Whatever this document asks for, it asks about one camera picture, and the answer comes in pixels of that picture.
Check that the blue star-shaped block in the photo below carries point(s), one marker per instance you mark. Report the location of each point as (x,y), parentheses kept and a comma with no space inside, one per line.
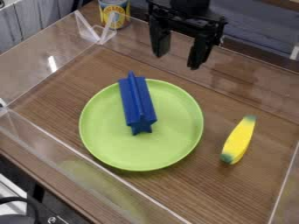
(138,105)

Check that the green round plate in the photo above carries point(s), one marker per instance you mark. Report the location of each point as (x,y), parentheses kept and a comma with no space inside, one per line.
(147,151)

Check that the clear acrylic tray wall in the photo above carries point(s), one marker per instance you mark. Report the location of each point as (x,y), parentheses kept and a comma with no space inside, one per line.
(54,72)

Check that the yellow labelled tin can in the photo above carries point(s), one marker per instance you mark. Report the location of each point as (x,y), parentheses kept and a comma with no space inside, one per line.
(115,10)

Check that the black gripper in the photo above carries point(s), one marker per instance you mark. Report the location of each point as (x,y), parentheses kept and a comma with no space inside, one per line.
(190,17)

